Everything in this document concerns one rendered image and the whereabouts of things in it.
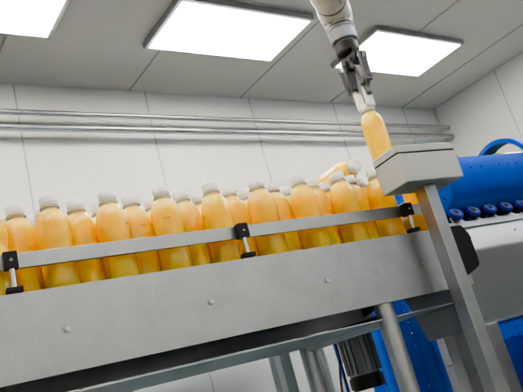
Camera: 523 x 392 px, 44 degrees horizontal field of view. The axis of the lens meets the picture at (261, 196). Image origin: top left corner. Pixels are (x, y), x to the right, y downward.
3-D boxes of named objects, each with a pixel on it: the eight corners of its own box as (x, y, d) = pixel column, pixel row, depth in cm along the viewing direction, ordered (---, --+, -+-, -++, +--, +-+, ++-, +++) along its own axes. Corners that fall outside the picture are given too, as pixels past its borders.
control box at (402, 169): (464, 176, 168) (451, 140, 171) (407, 181, 159) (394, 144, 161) (439, 190, 177) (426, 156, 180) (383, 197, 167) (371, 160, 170)
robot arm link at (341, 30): (344, 36, 213) (349, 52, 211) (321, 36, 209) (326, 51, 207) (359, 20, 205) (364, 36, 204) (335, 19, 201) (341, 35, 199)
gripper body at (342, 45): (362, 36, 204) (370, 61, 201) (347, 51, 211) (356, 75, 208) (342, 35, 200) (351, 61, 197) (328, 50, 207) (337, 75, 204)
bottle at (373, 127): (370, 169, 193) (352, 114, 199) (384, 169, 198) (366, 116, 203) (387, 159, 188) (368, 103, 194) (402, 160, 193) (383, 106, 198)
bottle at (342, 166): (306, 193, 194) (340, 169, 179) (314, 176, 198) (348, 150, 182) (324, 206, 195) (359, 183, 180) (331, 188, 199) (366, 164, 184)
